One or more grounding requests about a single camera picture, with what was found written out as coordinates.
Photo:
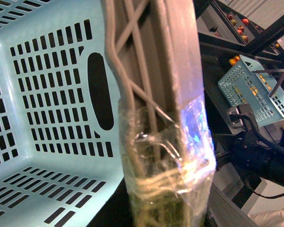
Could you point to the grey basket handle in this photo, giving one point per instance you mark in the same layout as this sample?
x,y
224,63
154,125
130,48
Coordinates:
x,y
166,146

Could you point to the light blue plastic basket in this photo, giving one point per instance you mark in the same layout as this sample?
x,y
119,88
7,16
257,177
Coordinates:
x,y
59,143

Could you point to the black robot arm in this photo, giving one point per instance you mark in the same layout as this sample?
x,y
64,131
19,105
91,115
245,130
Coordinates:
x,y
249,149

